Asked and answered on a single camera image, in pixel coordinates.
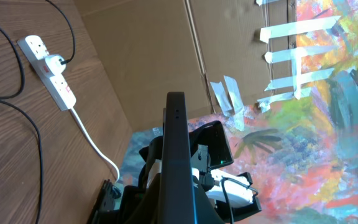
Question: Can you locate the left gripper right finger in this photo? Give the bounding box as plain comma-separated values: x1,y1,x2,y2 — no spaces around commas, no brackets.
194,184,224,224

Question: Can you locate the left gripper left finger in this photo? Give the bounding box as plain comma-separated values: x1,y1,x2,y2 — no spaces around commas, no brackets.
133,174,161,224

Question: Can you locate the blue Galaxy smartphone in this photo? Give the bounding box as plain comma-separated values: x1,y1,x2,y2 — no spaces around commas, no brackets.
158,92,197,224

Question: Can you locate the black charging cable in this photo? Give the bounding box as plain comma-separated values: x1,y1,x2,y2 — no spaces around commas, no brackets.
0,0,76,224

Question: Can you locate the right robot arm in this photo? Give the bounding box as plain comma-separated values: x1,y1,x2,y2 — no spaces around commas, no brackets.
117,121,262,223

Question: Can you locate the white charger plug adapter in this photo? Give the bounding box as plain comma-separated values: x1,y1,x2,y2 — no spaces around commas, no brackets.
37,54,66,78

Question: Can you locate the colourful painted backdrop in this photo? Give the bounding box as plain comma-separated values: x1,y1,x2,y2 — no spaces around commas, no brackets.
116,0,358,224

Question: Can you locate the white power strip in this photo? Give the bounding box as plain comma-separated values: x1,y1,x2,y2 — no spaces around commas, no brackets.
17,35,76,111

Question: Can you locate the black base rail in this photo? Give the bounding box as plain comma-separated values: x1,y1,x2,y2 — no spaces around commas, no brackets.
86,179,122,224

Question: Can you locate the white power strip cord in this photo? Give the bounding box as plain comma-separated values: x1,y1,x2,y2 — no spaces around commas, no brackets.
70,107,121,183

